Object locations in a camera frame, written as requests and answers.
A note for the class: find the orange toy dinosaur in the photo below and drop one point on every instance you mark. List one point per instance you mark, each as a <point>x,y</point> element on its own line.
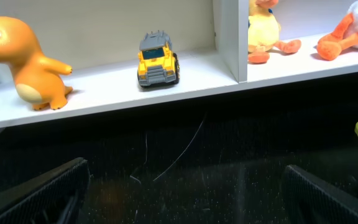
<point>30,62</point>

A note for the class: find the white plush duck yellow hat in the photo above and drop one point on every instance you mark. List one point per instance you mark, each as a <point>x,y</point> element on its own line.
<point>356,28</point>

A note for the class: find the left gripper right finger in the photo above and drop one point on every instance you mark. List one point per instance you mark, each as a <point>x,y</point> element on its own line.
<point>322,199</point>

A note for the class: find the white shelf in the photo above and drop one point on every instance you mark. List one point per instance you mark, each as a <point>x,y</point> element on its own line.
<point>110,62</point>

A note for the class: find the grey and yellow toy truck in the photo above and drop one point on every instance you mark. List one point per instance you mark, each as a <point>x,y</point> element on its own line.
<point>157,62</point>

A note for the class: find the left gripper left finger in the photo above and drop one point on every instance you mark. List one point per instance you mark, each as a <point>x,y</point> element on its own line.
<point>36,196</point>

